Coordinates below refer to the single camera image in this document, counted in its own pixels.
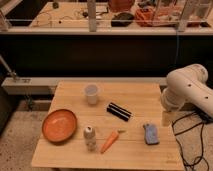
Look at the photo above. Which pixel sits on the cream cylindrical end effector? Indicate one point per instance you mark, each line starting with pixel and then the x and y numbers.
pixel 167 118

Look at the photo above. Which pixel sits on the small white bottle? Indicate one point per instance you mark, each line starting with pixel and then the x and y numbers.
pixel 90 138

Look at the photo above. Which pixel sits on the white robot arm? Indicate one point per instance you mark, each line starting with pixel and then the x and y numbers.
pixel 187 84

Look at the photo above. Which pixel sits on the blue sponge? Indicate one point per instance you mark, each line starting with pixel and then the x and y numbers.
pixel 150 136

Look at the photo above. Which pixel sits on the black rectangular box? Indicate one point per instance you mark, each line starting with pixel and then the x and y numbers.
pixel 119 111

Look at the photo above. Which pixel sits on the orange carrot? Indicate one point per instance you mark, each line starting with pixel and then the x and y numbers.
pixel 110 140

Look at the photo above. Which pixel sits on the clear plastic cup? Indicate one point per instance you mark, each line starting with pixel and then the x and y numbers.
pixel 91 94

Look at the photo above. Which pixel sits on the black cap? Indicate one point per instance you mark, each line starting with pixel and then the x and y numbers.
pixel 122 19

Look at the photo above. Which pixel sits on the orange bowl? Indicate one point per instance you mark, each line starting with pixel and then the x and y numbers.
pixel 59 125

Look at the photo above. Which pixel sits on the metal clamp stand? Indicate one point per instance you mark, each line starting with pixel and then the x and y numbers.
pixel 12 73

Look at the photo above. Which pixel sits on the white vertical post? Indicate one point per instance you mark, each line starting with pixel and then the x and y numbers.
pixel 91 5

